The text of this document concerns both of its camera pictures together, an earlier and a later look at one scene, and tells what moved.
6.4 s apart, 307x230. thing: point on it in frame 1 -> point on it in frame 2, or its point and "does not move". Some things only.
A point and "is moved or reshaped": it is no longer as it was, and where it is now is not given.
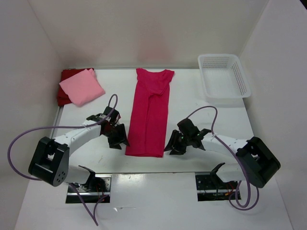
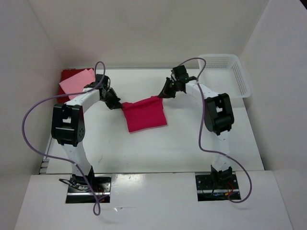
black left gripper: [122, 137] -> [115, 104]
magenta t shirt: [147, 131] is moved or reshaped
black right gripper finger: [178, 149] -> [169, 91]
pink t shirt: [83, 87] does not move
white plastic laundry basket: [224, 76] does not move
